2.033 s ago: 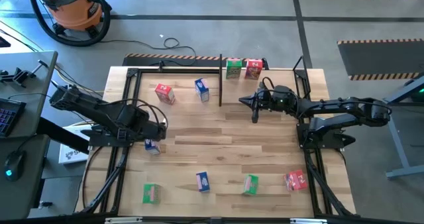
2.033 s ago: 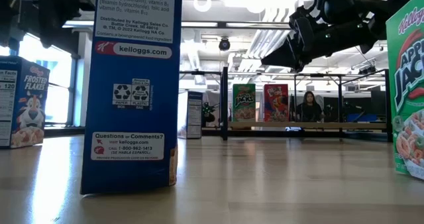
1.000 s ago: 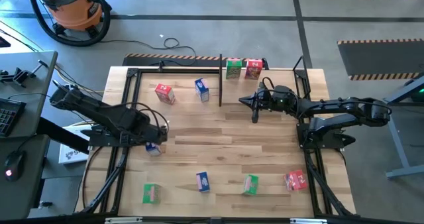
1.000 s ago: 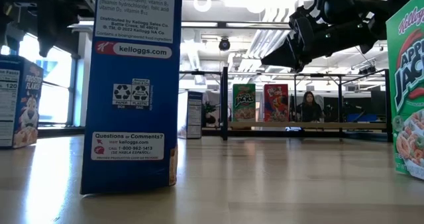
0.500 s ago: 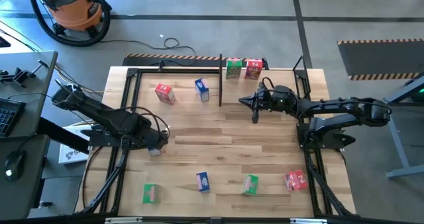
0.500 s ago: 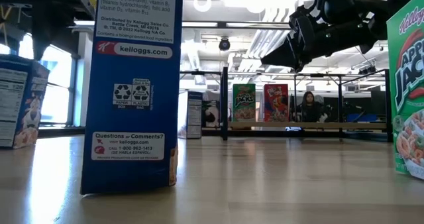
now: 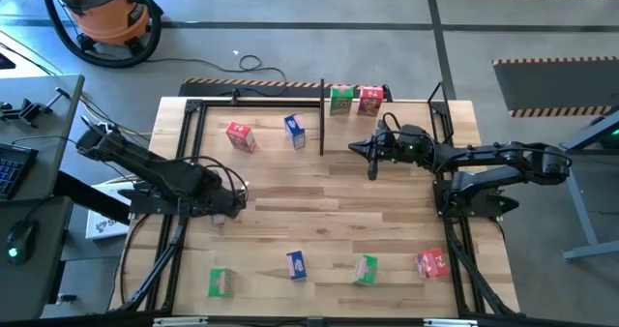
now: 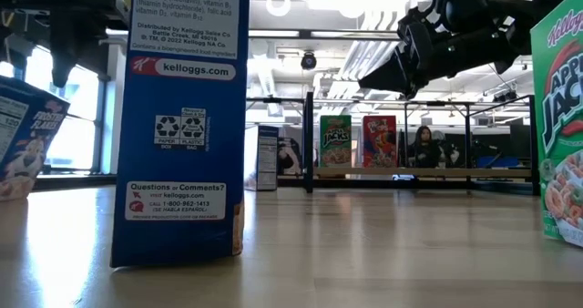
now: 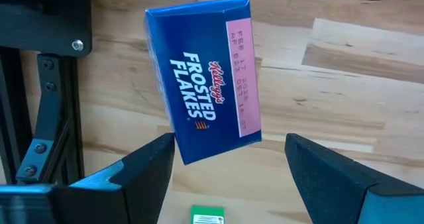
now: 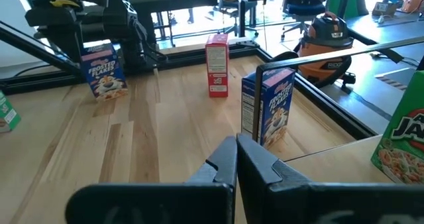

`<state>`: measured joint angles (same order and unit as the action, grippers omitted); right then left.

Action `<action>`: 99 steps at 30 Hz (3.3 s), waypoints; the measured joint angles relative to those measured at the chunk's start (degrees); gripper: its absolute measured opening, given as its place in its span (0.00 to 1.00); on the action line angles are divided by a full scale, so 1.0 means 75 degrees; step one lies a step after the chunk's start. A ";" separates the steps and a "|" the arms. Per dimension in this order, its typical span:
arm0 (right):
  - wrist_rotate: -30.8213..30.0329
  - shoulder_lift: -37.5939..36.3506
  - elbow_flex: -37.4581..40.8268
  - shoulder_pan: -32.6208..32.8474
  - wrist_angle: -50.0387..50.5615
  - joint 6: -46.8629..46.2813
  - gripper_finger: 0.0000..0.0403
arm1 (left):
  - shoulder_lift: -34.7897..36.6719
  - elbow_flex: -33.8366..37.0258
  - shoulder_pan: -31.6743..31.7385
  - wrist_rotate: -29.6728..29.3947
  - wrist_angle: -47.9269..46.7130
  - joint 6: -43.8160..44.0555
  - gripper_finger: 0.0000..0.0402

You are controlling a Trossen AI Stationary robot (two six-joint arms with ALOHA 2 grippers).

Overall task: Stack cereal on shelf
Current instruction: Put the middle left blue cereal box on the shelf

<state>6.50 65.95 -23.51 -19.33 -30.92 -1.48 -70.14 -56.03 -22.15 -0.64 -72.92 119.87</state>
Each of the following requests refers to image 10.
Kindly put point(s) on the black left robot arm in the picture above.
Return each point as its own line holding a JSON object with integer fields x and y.
{"x": 129, "y": 35}

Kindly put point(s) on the black aluminium table frame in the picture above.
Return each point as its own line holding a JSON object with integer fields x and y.
{"x": 33, "y": 83}

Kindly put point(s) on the yellow tag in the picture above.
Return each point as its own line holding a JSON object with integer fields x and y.
{"x": 64, "y": 3}

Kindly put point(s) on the Apple Jacks green cereal box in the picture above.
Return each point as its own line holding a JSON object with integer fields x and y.
{"x": 402, "y": 144}
{"x": 8, "y": 114}

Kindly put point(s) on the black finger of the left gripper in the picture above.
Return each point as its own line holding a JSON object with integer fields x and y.
{"x": 39, "y": 18}
{"x": 69, "y": 17}

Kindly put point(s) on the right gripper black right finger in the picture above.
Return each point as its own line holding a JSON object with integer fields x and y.
{"x": 331, "y": 204}

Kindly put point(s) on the small beige box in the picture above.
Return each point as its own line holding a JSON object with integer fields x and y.
{"x": 384, "y": 8}

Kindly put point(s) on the orange device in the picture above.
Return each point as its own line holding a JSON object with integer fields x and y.
{"x": 412, "y": 5}

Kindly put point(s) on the blue office chair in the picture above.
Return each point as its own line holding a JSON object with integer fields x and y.
{"x": 304, "y": 9}

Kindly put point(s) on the hazard-striped floor strip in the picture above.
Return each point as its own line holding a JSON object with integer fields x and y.
{"x": 392, "y": 81}

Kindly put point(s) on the Frosted Flakes blue cereal box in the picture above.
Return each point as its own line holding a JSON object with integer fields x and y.
{"x": 278, "y": 108}
{"x": 106, "y": 75}

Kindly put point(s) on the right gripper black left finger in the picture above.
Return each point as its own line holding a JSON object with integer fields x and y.
{"x": 149, "y": 204}

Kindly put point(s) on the Froot Loops red cereal box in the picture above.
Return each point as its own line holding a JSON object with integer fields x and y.
{"x": 217, "y": 68}

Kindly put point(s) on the green panel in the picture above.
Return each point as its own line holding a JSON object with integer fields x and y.
{"x": 351, "y": 5}

